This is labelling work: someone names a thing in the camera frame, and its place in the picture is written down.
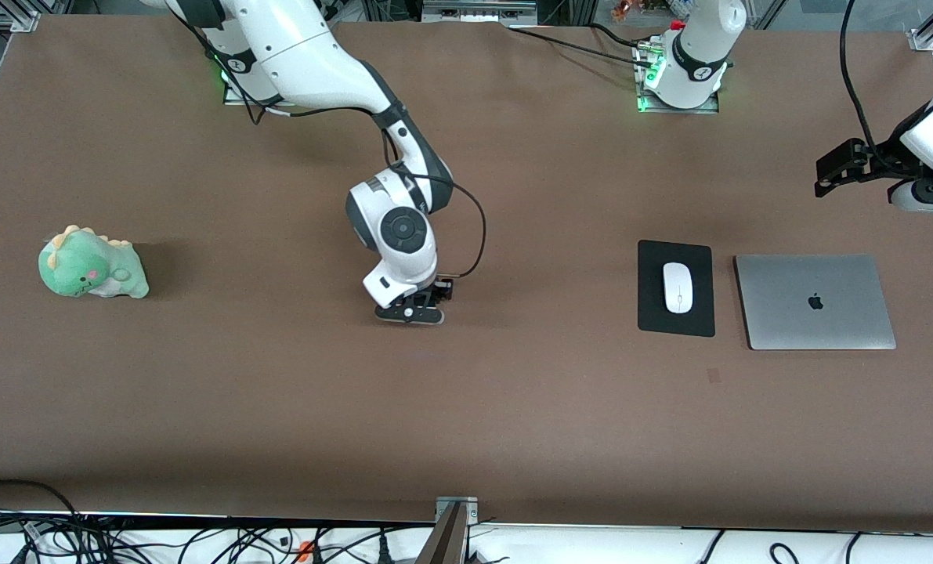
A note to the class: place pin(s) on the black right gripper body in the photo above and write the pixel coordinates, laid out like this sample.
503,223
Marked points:
433,288

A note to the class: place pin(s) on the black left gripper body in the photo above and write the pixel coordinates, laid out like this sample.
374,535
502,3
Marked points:
883,163

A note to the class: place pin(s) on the black phone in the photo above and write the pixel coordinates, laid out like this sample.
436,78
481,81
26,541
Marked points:
446,294

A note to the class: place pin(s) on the white computer mouse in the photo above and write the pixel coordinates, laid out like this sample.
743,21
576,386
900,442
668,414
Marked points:
678,287

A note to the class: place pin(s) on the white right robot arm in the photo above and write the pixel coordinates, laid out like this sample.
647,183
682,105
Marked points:
317,55

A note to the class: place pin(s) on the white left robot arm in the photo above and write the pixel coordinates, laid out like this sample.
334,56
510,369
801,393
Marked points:
697,55

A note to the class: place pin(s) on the black mouse pad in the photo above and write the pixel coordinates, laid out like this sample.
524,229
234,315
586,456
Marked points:
650,313

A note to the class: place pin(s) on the silver laptop with apple logo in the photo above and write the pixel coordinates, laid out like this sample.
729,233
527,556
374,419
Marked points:
815,301

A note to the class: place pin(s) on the grey metal equipment box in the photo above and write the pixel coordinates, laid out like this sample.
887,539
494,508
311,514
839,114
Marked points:
478,11

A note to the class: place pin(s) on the green dinosaur plush toy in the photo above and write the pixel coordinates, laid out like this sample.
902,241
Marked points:
90,266

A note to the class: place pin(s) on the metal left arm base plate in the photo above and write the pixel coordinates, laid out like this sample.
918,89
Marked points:
646,98

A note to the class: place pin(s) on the aluminium post with bracket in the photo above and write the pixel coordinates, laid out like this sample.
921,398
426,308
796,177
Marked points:
450,533

